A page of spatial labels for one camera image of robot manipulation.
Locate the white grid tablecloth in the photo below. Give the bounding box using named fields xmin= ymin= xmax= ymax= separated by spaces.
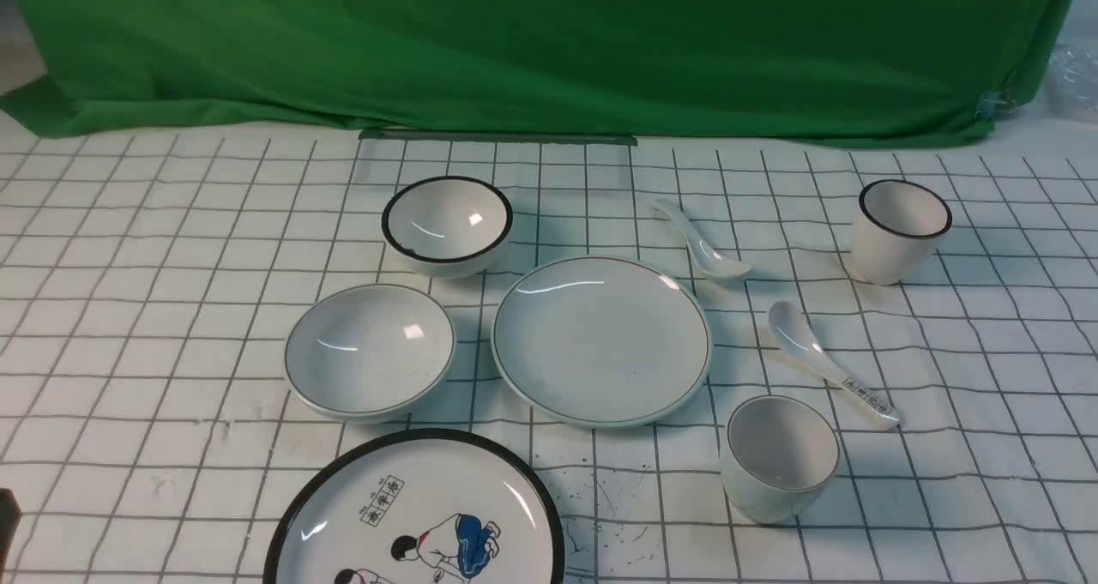
xmin=1 ymin=130 xmax=1097 ymax=583

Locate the black-rimmed white bowl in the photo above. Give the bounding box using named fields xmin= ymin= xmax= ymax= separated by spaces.
xmin=381 ymin=175 xmax=515 ymax=280

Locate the metal clamp on cloth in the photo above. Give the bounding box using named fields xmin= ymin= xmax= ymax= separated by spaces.
xmin=975 ymin=91 xmax=1018 ymax=120

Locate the shallow white green-rimmed bowl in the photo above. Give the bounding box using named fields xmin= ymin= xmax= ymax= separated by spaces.
xmin=283 ymin=283 xmax=456 ymax=424

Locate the black-rimmed illustrated plate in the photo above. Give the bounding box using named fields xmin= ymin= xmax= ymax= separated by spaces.
xmin=262 ymin=428 xmax=565 ymax=583

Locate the plain white ceramic spoon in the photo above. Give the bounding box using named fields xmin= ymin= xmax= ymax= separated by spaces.
xmin=649 ymin=198 xmax=754 ymax=287

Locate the black object at left edge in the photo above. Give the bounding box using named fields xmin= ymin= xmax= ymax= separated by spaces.
xmin=0 ymin=488 xmax=22 ymax=575

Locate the white green-rimmed cup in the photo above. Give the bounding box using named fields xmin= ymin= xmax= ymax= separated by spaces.
xmin=721 ymin=394 xmax=842 ymax=525

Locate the clear plastic sheet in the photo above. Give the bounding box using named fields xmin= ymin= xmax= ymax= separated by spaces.
xmin=1047 ymin=42 xmax=1097 ymax=124

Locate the black-rimmed white cup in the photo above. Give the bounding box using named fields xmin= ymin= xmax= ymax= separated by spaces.
xmin=848 ymin=180 xmax=953 ymax=287

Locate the green backdrop cloth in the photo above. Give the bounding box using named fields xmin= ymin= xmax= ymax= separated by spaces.
xmin=3 ymin=0 xmax=1073 ymax=150

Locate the white spoon with lettering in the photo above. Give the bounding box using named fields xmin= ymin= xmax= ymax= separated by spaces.
xmin=766 ymin=300 xmax=901 ymax=430

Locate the white green-rimmed plate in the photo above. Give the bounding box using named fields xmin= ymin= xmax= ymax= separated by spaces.
xmin=491 ymin=256 xmax=713 ymax=429

